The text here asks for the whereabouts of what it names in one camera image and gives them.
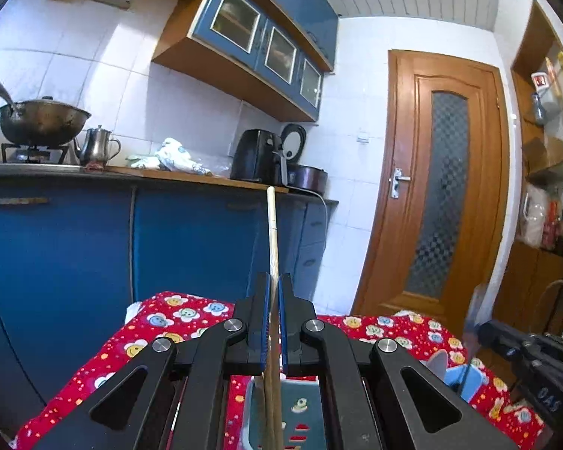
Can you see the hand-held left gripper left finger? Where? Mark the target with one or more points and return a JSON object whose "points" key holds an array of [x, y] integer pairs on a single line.
{"points": [[265, 318]]}

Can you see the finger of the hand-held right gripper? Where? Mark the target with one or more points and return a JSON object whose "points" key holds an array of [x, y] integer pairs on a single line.
{"points": [[497, 333]]}

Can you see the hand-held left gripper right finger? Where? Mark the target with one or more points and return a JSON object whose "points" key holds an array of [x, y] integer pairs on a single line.
{"points": [[284, 323]]}

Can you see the light blue utensil holder box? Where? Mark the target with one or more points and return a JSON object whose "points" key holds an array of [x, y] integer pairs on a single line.
{"points": [[305, 393]]}

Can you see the wooden chopstick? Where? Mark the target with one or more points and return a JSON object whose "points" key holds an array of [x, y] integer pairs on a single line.
{"points": [[271, 225], [266, 422]]}

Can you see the red flower print tablecloth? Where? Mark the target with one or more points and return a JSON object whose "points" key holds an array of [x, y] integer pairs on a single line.
{"points": [[169, 314]]}

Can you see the wooden door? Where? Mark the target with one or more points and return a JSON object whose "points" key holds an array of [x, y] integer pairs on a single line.
{"points": [[394, 243]]}

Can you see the dark rice cooker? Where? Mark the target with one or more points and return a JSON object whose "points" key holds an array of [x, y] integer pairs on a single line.
{"points": [[312, 178]]}

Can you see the black air fryer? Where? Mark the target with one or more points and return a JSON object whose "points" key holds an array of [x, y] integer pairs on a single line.
{"points": [[258, 154]]}

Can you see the white patterned rag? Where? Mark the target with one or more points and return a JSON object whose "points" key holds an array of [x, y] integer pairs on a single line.
{"points": [[178, 157]]}

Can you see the wooden shelf unit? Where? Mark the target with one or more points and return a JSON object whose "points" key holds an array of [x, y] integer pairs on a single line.
{"points": [[530, 150]]}

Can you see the blue base cabinet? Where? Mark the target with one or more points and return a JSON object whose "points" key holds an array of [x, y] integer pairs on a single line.
{"points": [[51, 253]]}

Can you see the steel kettle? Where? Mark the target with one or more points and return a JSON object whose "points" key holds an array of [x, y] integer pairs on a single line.
{"points": [[96, 145]]}

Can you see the dark steel wok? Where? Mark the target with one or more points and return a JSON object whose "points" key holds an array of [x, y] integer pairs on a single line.
{"points": [[42, 122]]}

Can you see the white wall switch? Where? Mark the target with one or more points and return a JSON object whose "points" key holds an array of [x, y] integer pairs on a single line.
{"points": [[363, 138]]}

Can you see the blue wall cabinet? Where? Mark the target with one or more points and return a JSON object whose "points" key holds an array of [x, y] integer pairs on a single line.
{"points": [[244, 23]]}

